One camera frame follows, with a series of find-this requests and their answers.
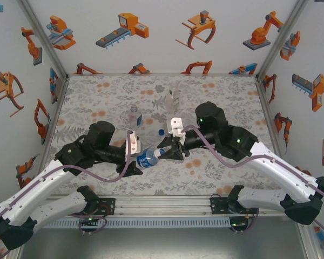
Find grey floral table cloth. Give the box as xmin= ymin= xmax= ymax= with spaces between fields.
xmin=44 ymin=74 xmax=291 ymax=196

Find wide aluminium base rail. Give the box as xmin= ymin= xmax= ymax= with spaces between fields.
xmin=43 ymin=195 xmax=310 ymax=217

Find bottle with wide blue label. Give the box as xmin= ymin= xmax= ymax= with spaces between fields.
xmin=136 ymin=147 xmax=163 ymax=169

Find clear bottle small blue label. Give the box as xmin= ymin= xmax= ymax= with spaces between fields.
xmin=127 ymin=104 xmax=144 ymax=133

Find slotted grey cable duct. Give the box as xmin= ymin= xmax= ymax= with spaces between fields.
xmin=53 ymin=217 xmax=230 ymax=229

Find circuit board with green light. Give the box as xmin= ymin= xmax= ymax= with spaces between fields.
xmin=79 ymin=216 xmax=101 ymax=227
xmin=230 ymin=220 xmax=249 ymax=230

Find aluminium frame rail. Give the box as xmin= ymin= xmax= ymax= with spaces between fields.
xmin=67 ymin=72 xmax=257 ymax=77
xmin=39 ymin=75 xmax=71 ymax=171
xmin=255 ymin=75 xmax=284 ymax=162

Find clear bottle green label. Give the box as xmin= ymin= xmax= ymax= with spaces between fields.
xmin=166 ymin=82 xmax=182 ymax=121

